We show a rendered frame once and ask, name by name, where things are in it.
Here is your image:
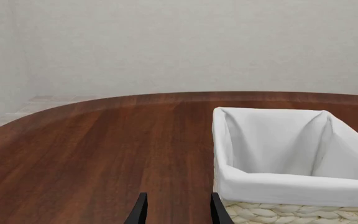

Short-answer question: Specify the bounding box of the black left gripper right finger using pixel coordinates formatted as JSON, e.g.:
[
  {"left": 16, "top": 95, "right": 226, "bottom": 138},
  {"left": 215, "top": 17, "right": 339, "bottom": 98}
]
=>
[{"left": 210, "top": 192, "right": 233, "bottom": 224}]

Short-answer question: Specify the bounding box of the woven basket with white liner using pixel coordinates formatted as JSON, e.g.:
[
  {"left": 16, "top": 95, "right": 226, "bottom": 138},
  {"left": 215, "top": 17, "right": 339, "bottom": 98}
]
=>
[{"left": 211, "top": 106, "right": 358, "bottom": 224}]

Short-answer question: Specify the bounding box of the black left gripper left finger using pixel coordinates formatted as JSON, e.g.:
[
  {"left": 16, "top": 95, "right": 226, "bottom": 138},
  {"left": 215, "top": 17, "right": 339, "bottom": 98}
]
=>
[{"left": 125, "top": 192, "right": 148, "bottom": 224}]

